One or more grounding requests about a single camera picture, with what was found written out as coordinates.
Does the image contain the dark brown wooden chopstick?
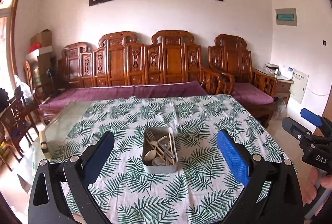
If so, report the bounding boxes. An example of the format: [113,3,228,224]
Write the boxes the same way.
[146,138,172,165]

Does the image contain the cream plastic spoon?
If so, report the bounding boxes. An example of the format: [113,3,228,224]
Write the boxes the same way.
[144,146,156,162]
[151,147,168,166]

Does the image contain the cream plastic fork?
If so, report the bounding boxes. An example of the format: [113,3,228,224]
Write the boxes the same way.
[146,130,169,165]

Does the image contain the stainless steel spoon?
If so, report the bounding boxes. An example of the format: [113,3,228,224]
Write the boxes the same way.
[159,139,171,157]

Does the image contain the light bamboo chopstick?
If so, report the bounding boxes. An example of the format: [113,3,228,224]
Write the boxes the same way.
[168,133,176,165]

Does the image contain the person's right hand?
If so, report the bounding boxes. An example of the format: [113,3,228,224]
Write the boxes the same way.
[301,166,332,205]

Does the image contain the plastic bag on floor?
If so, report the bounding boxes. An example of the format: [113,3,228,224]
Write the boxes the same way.
[273,98,288,119]

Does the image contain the wooden side table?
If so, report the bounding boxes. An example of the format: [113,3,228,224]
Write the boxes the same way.
[264,63,294,105]

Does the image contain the purple armchair cushion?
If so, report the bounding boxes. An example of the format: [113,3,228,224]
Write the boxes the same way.
[231,83,273,106]

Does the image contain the purple sofa cushion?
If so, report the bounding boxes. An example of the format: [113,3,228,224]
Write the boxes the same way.
[39,81,208,111]

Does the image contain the wooden dining chair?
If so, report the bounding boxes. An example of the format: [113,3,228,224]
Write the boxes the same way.
[1,86,39,161]

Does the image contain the green leaf pattern tablecloth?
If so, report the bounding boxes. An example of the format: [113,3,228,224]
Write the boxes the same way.
[51,95,286,223]

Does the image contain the grey metal rectangular tray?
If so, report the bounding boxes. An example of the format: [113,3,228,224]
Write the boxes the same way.
[142,127,178,175]

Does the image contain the carved wooden armchair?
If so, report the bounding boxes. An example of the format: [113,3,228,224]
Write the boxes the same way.
[208,34,277,129]

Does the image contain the wooden framed window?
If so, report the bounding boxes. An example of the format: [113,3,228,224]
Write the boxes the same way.
[1,0,18,92]

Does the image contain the carved wooden long sofa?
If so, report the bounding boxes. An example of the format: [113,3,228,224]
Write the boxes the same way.
[33,30,229,120]

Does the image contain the white wall distribution box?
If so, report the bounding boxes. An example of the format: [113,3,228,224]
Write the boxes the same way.
[290,69,309,104]

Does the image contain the grey wall electrical panel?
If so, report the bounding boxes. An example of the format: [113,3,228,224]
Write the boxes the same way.
[275,8,298,27]

